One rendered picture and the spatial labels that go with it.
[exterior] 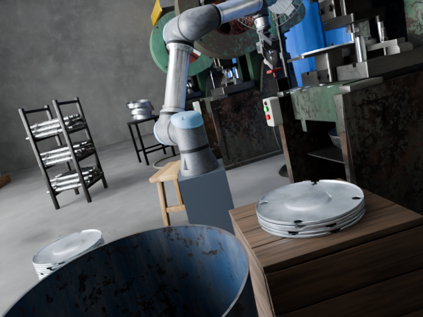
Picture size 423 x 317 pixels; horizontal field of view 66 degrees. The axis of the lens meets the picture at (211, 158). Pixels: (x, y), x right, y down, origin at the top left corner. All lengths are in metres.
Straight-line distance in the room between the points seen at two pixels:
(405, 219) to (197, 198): 0.68
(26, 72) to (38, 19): 1.10
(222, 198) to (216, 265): 0.54
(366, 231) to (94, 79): 7.37
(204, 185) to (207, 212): 0.11
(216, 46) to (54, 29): 5.76
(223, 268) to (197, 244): 0.08
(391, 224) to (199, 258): 0.45
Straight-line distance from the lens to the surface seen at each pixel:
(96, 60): 7.92
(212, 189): 1.23
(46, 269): 1.52
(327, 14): 1.55
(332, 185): 1.05
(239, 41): 2.78
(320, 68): 1.52
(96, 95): 7.87
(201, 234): 0.72
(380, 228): 0.87
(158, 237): 0.78
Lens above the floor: 0.76
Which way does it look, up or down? 12 degrees down
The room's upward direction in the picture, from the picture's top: 14 degrees counter-clockwise
